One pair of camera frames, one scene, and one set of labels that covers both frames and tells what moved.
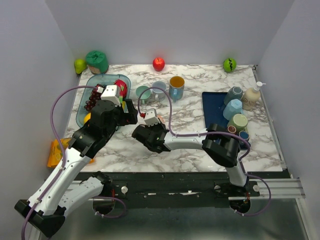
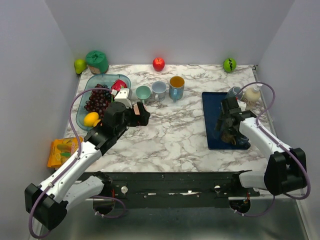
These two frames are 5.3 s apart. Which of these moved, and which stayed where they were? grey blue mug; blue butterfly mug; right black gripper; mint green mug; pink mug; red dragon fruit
Moved: right black gripper; pink mug
Stayed: blue butterfly mug; grey blue mug; red dragon fruit; mint green mug
